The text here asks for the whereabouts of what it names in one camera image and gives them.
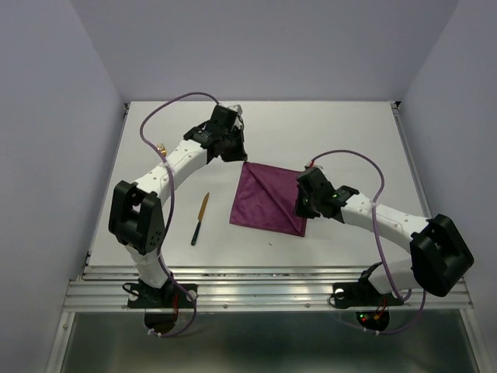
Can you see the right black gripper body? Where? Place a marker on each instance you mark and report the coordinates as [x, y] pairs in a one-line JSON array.
[[314, 200]]

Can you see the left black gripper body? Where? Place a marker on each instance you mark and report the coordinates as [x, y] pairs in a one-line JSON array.
[[226, 137]]

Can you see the purple cloth napkin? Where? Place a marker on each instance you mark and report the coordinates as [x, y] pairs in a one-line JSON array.
[[265, 199]]

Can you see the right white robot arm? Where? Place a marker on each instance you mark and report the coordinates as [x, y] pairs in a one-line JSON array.
[[439, 256]]

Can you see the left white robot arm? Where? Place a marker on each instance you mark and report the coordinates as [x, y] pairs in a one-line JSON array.
[[136, 217]]

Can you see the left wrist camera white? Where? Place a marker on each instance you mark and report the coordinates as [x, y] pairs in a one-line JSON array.
[[236, 108]]

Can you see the gold fork dark handle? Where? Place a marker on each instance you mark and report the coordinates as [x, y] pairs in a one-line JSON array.
[[161, 150]]

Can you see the gold knife dark handle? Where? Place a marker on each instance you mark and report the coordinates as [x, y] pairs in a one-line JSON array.
[[200, 219]]

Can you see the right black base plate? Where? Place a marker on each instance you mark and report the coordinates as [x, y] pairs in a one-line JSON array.
[[355, 294]]

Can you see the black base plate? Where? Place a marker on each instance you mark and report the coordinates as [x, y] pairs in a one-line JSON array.
[[355, 294], [143, 296]]

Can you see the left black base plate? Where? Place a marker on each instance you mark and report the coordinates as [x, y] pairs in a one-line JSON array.
[[143, 296]]

